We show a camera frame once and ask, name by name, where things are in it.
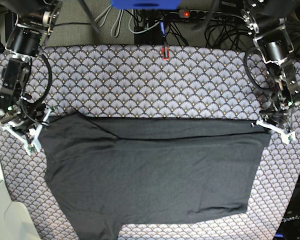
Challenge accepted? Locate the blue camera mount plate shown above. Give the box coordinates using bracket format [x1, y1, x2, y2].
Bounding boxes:
[111, 0, 181, 10]

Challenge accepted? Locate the black power strip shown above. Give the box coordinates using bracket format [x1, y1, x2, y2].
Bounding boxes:
[177, 8, 235, 22]

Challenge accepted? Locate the dark grey T-shirt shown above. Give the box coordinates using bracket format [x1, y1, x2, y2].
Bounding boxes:
[39, 113, 271, 240]

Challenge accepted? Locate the fan-patterned table cloth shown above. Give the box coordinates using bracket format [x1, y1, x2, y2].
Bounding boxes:
[0, 45, 300, 240]

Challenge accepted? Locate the red table clamp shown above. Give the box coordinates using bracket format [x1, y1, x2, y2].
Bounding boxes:
[161, 45, 170, 60]

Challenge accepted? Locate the grey looped cable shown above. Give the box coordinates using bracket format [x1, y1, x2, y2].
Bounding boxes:
[92, 7, 126, 39]

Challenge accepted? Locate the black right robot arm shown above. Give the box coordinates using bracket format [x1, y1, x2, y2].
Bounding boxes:
[0, 0, 62, 155]

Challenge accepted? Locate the white plastic bin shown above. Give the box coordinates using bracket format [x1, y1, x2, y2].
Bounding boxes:
[0, 161, 40, 240]

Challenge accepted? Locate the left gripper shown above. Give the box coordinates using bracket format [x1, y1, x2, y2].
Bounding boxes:
[251, 87, 300, 145]

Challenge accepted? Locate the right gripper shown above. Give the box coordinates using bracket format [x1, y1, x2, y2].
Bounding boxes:
[0, 99, 56, 156]

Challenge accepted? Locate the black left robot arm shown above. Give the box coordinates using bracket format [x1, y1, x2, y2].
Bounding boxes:
[241, 0, 300, 145]

